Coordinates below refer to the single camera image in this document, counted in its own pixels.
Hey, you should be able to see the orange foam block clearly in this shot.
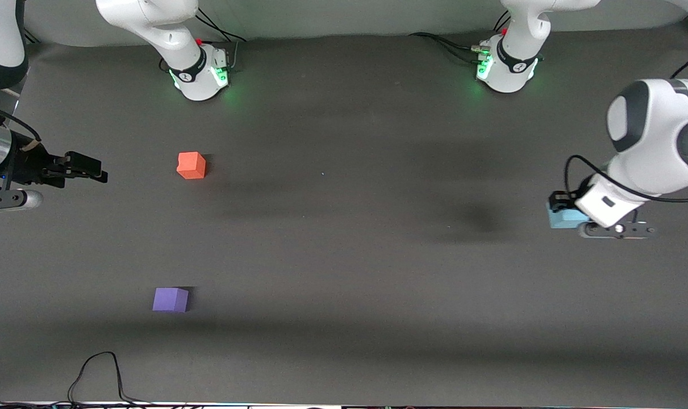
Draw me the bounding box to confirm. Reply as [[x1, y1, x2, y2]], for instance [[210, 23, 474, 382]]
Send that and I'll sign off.
[[177, 152, 207, 180]]

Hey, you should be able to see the light blue foam block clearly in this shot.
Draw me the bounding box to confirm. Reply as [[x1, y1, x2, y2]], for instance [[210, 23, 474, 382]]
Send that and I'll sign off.
[[548, 202, 591, 229]]

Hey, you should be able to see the looped thin black cable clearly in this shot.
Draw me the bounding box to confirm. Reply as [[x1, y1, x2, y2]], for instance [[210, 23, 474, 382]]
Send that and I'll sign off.
[[68, 351, 151, 406]]

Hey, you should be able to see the purple foam block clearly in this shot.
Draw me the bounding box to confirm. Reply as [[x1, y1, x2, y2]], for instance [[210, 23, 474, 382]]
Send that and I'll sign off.
[[152, 287, 189, 313]]

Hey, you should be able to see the dark grey table mat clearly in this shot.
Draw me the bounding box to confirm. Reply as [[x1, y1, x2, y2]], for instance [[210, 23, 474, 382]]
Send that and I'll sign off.
[[0, 26, 688, 407]]

